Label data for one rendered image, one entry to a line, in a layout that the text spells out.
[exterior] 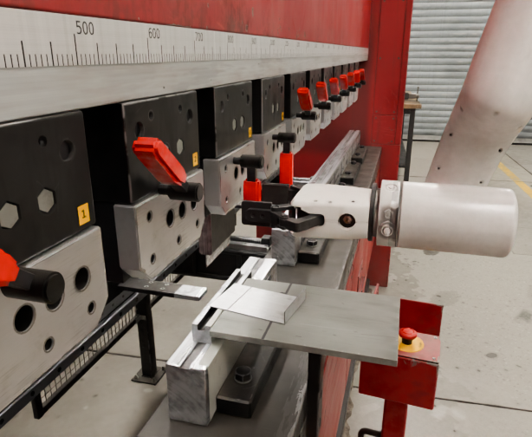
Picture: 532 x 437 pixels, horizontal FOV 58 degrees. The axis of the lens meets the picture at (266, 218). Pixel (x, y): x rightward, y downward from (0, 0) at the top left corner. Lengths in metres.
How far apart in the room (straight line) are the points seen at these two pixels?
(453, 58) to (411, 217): 7.83
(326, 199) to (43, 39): 0.37
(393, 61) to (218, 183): 2.26
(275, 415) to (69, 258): 0.48
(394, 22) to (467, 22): 5.65
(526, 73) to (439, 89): 7.77
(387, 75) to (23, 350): 2.60
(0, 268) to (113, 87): 0.19
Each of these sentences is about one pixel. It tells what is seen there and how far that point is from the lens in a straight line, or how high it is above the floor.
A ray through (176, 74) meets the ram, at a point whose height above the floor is 1.36.
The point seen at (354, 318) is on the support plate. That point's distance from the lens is 0.75.
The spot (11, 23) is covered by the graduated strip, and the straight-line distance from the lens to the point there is 0.33.
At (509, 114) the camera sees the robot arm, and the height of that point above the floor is 1.31.
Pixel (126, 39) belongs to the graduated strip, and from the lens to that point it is 0.43.
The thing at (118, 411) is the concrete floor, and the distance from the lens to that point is 2.20.
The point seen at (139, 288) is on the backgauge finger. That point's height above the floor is 1.00.
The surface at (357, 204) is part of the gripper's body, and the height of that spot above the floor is 1.21.
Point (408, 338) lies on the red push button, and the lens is 1.10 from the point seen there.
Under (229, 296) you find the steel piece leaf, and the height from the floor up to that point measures 1.00.
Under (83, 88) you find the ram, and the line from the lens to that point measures 0.38.
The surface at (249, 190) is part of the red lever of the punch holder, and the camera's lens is 0.65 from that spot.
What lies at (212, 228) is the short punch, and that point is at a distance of 0.70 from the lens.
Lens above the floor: 1.38
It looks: 19 degrees down
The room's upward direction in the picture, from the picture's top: straight up
